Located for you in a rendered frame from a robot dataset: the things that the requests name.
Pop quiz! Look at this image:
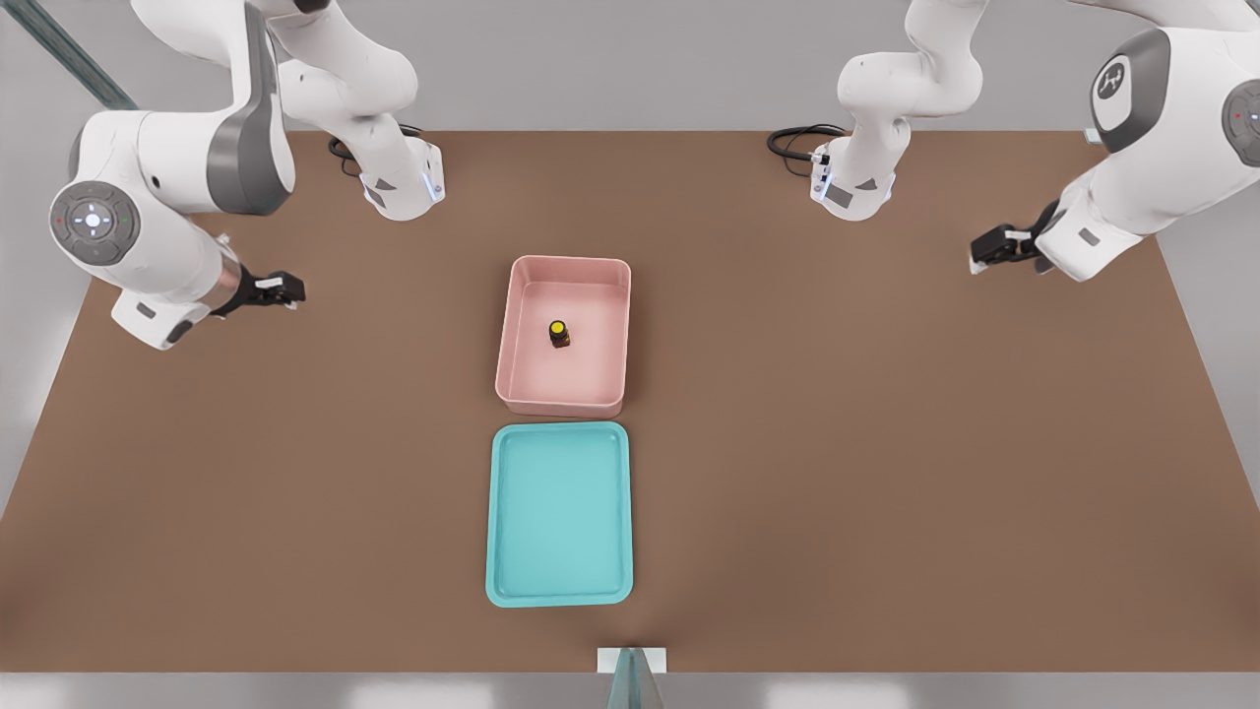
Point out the pink plastic box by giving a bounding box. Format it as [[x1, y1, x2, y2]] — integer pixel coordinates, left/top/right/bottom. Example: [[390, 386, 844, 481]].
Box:
[[495, 255, 632, 419]]

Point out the pale blue-green tray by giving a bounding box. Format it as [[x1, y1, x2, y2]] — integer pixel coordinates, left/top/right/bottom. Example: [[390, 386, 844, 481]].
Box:
[[485, 421, 634, 609]]

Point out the black cable loop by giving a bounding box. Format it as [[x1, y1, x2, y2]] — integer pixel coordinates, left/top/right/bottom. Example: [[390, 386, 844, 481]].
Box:
[[328, 124, 425, 178], [767, 124, 850, 179]]

